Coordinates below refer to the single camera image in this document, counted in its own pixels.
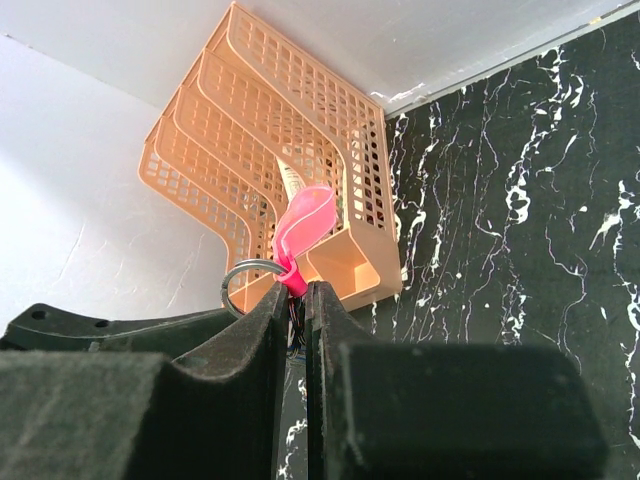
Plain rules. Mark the orange perforated file organizer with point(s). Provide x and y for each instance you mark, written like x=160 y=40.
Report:
x=256 y=118

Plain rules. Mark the white packaged card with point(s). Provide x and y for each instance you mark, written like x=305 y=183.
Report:
x=293 y=183

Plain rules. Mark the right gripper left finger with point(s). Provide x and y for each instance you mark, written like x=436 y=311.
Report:
x=209 y=413

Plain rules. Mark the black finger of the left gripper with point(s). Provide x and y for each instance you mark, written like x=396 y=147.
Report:
x=45 y=328

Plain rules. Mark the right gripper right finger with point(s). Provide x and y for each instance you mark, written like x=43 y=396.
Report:
x=383 y=410

